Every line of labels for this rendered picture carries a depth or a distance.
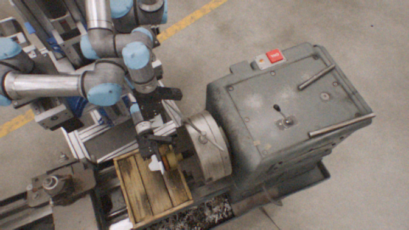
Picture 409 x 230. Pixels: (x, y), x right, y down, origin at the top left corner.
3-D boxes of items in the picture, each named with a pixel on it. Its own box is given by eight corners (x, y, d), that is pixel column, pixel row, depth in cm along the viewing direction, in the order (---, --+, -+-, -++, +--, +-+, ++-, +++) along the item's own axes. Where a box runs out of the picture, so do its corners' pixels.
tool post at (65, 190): (73, 178, 135) (63, 173, 126) (76, 193, 133) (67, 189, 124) (55, 185, 134) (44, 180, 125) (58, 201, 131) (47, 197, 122)
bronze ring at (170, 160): (178, 143, 131) (157, 151, 130) (185, 163, 128) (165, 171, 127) (178, 149, 140) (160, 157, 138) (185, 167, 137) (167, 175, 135)
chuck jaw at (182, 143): (195, 140, 136) (188, 118, 131) (198, 146, 132) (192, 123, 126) (173, 149, 134) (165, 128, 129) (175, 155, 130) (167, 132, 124)
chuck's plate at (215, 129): (202, 122, 156) (206, 99, 127) (227, 178, 147) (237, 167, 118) (196, 125, 156) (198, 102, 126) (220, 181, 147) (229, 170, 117)
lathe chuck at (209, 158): (196, 125, 156) (198, 102, 126) (220, 181, 147) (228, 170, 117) (181, 131, 154) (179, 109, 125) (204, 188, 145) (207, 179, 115)
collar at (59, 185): (62, 171, 127) (59, 169, 124) (66, 188, 124) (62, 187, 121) (41, 179, 125) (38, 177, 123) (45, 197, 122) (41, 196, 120)
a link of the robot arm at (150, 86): (151, 67, 99) (158, 81, 94) (154, 77, 102) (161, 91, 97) (129, 73, 98) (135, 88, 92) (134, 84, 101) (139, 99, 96)
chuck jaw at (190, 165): (201, 152, 132) (211, 175, 125) (201, 157, 136) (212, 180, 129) (178, 161, 130) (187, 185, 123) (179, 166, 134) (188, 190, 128)
